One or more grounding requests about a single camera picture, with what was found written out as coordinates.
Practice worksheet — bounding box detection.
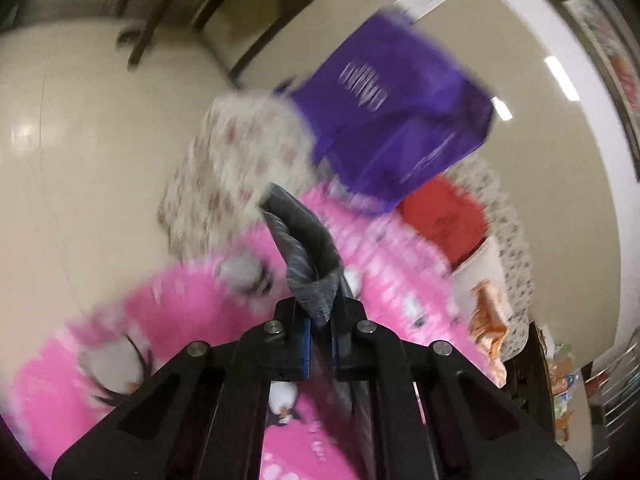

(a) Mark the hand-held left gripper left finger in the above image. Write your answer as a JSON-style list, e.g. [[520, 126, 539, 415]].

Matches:
[[51, 297, 313, 480]]

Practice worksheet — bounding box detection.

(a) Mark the framed wall picture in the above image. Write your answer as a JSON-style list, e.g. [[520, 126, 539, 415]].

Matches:
[[539, 0, 640, 181]]

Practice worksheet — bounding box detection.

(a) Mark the floral bed sheet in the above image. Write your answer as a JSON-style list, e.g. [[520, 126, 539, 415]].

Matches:
[[157, 90, 533, 361]]

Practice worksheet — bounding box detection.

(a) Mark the grey striped garment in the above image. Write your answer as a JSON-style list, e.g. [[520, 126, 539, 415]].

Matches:
[[259, 183, 373, 480]]

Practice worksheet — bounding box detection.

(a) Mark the red cloth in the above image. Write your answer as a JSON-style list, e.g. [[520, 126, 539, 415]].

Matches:
[[397, 176, 488, 268]]

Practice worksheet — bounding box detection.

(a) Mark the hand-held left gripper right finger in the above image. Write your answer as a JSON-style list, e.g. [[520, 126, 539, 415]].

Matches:
[[327, 287, 581, 480]]

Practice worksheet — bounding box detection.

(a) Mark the orange cloth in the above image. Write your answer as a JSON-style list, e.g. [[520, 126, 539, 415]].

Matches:
[[467, 280, 511, 361]]

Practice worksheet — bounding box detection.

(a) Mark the pink penguin blanket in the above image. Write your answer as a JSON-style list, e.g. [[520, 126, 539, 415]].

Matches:
[[5, 185, 508, 480]]

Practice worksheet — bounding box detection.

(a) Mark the cluttered shelf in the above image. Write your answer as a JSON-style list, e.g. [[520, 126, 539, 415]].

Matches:
[[525, 320, 640, 480]]

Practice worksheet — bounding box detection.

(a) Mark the purple bag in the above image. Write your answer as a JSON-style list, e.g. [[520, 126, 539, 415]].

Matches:
[[272, 12, 496, 213]]

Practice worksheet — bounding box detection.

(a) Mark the white pillow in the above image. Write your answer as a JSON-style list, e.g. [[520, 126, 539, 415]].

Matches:
[[452, 237, 513, 333]]

